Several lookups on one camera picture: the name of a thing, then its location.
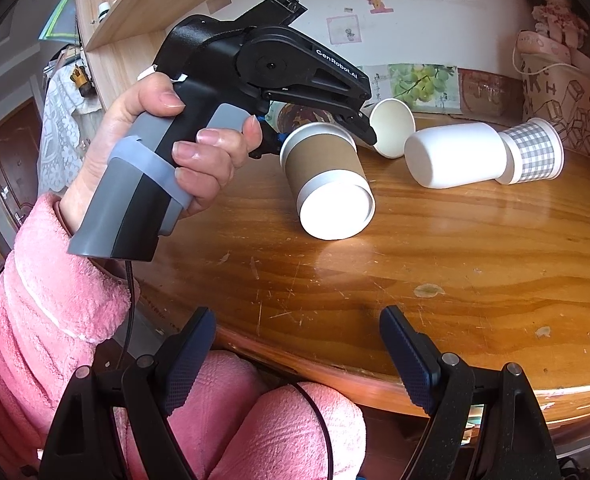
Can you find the brown sleeve paper cup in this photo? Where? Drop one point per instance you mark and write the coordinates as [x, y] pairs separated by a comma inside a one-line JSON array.
[[325, 170]]

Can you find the person's left forearm pink sleeve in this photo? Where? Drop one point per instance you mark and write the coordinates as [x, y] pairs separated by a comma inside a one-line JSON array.
[[40, 310]]

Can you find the rag doll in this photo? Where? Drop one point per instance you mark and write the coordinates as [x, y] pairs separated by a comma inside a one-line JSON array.
[[557, 10]]

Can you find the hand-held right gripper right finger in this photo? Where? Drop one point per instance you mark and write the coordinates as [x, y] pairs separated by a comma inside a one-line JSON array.
[[410, 355]]

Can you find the grey checked paper cup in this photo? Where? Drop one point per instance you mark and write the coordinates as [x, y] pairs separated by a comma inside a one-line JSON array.
[[535, 152]]

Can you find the grape picture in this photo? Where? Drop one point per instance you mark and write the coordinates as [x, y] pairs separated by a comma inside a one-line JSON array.
[[422, 82]]

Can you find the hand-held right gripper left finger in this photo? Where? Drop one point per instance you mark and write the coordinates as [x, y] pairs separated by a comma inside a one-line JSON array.
[[190, 360]]

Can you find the green edged paper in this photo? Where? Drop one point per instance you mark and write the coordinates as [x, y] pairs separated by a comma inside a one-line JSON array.
[[57, 17]]

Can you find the person's left hand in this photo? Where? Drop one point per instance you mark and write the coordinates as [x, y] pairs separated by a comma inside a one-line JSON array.
[[100, 150]]

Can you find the brown printed box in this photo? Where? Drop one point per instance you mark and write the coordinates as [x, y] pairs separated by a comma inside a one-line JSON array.
[[490, 92]]

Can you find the wooden shelf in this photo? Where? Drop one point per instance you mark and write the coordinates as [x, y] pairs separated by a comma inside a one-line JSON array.
[[125, 25]]

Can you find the small white bottle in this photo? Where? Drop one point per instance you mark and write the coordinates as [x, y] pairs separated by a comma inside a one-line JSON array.
[[104, 11]]

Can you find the printed paper bag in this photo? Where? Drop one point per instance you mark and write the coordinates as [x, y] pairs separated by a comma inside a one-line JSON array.
[[575, 105]]

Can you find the pink round box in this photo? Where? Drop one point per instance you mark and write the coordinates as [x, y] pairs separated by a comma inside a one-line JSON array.
[[545, 47]]

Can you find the dark patterned cup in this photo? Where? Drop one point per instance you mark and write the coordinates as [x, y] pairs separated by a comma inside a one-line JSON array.
[[295, 117]]

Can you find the small white paper cup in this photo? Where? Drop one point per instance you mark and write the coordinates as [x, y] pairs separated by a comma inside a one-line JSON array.
[[392, 127]]

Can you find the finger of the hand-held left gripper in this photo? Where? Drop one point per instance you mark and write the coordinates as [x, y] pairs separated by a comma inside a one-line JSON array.
[[340, 77], [274, 137]]

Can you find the pink square wall sticker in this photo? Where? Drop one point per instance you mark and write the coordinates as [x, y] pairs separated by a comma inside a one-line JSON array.
[[343, 30]]

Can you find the brown wooden door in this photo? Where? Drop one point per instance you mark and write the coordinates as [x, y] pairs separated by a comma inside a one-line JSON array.
[[10, 160]]

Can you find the white lace cloth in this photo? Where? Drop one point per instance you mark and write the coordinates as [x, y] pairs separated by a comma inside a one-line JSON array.
[[60, 130]]

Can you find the large white cup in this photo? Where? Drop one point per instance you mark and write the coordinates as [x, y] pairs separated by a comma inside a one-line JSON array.
[[455, 155]]

